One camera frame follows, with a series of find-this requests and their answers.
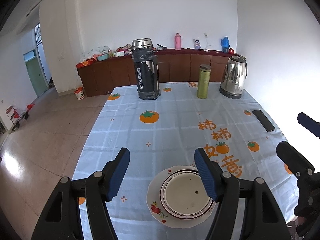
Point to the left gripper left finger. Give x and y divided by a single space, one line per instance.
100 188

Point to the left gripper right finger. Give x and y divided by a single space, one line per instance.
224 189

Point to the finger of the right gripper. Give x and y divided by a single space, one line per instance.
296 163
308 123

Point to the white enamel bowl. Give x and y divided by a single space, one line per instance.
186 193

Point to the white plate red flowers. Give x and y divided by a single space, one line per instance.
176 198

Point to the black smartphone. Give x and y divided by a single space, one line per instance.
265 122

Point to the persimmon print tablecloth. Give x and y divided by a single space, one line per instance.
164 133

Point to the stainless steel electric kettle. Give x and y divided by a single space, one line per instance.
232 83

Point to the white red plastic bucket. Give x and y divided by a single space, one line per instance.
79 93

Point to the dark wooden sideboard cabinet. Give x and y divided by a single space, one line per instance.
169 65

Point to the red folding chair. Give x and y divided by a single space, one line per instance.
15 117

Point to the green gold tumbler bottle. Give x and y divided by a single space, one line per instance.
204 79

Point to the green door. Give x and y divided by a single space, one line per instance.
35 72

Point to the blue thermos jug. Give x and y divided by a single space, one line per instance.
225 45

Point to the teal basin on cabinet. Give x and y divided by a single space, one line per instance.
102 57

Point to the dark large thermos flask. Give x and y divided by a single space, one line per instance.
146 69

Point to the pink thermos bottle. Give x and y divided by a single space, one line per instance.
178 43

